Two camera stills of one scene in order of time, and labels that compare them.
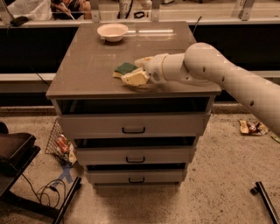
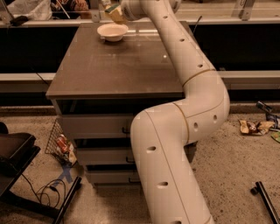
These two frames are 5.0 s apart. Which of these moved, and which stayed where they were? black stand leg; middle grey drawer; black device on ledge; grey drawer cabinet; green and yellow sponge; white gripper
Moved: green and yellow sponge; white gripper
Stayed: grey drawer cabinet; black device on ledge; middle grey drawer; black stand leg
